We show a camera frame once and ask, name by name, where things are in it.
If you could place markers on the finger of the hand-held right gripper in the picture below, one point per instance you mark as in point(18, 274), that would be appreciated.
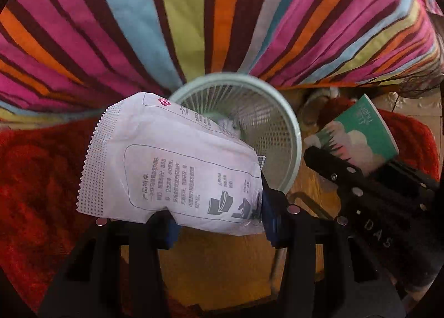
point(412, 179)
point(333, 172)

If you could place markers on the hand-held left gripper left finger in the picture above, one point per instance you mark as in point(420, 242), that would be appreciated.
point(171, 236)

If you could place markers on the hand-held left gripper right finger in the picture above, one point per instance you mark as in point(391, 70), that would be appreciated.
point(272, 221)

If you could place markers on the white printed plastic packet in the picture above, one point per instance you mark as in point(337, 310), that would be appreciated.
point(156, 165)

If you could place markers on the pale green mesh waste basket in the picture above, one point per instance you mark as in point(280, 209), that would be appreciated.
point(270, 123)

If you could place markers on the white paper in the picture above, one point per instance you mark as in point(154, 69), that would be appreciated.
point(227, 125)

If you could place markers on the red shaggy rug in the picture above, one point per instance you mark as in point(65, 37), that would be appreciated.
point(41, 182)
point(412, 137)

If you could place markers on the colourful striped bedspread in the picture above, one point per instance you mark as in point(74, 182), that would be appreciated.
point(208, 9)

